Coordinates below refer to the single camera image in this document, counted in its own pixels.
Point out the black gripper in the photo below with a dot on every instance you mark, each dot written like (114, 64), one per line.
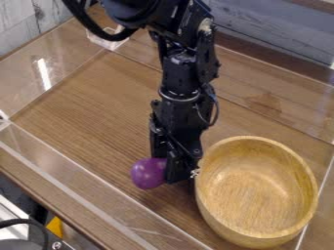
(179, 121)

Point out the purple toy eggplant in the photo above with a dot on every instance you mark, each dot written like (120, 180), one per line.
(152, 173)

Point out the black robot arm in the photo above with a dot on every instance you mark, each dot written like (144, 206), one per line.
(183, 28)

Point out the brown wooden bowl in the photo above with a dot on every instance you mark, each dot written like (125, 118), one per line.
(256, 191)

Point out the clear acrylic tray wall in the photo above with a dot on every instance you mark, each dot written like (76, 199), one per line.
(76, 102)

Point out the clear acrylic corner bracket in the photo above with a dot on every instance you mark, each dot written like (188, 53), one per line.
(110, 45)

